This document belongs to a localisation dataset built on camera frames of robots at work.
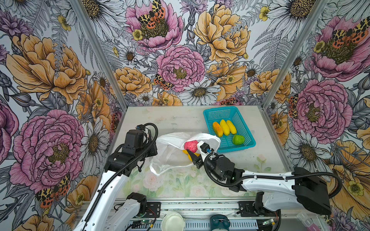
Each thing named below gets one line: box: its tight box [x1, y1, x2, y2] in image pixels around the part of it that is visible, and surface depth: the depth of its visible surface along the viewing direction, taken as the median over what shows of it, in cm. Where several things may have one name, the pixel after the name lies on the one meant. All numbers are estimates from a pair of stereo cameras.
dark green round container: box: [209, 214, 231, 231], surface depth 66 cm
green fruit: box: [232, 134, 245, 145], surface depth 98 cm
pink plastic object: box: [296, 213, 322, 231], surface depth 71 cm
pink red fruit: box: [183, 140, 199, 154], surface depth 69 cm
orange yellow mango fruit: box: [212, 121, 224, 138], surface depth 104 cm
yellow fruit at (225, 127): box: [219, 119, 230, 137], surface depth 105 cm
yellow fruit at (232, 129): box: [226, 120, 238, 135], surface depth 105 cm
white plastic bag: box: [149, 132, 221, 175], surface depth 71 cm
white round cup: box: [160, 211, 185, 231], surface depth 71 cm
